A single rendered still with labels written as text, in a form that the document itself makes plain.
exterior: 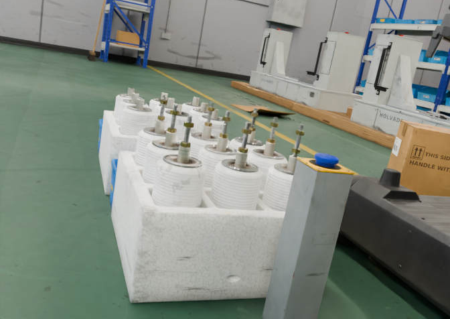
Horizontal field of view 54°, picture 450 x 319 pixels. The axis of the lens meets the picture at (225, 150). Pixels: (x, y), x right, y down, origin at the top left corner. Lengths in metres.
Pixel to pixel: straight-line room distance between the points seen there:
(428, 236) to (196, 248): 0.48
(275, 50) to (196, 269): 4.75
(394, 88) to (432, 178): 1.78
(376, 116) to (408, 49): 0.59
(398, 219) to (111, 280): 0.63
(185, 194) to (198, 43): 6.67
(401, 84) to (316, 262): 2.96
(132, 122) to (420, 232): 0.81
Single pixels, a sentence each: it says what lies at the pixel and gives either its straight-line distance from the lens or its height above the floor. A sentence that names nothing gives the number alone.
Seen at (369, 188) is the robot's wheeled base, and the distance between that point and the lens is 1.17.
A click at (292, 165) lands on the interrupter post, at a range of 0.91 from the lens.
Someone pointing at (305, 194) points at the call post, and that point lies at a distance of 0.73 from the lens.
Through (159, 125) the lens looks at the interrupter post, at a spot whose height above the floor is 0.27.
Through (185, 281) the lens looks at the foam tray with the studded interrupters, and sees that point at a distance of 0.85.
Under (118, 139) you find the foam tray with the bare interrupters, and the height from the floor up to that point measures 0.17.
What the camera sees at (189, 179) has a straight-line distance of 0.80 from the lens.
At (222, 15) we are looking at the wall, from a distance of 7.55.
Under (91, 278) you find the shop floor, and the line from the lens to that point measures 0.92.
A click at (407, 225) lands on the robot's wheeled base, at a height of 0.17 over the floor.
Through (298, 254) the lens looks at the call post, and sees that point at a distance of 0.75.
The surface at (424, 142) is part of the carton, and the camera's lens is 1.97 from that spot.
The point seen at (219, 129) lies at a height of 0.23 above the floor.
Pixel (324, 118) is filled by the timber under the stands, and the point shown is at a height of 0.04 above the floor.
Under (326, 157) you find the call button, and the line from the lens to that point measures 0.73.
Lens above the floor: 0.47
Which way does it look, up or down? 13 degrees down
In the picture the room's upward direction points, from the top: 10 degrees clockwise
